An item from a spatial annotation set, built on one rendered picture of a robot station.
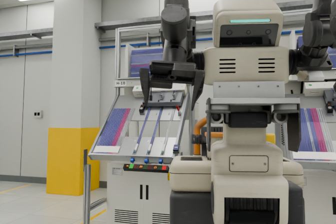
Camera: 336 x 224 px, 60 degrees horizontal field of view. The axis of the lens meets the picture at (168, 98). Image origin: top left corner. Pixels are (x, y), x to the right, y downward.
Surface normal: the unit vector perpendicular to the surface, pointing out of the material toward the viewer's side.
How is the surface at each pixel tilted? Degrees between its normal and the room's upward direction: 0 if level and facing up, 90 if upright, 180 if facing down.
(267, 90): 90
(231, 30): 132
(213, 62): 98
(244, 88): 90
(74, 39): 90
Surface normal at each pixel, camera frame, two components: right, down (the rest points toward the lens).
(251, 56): -0.07, 0.06
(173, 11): -0.07, -0.59
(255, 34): -0.06, 0.61
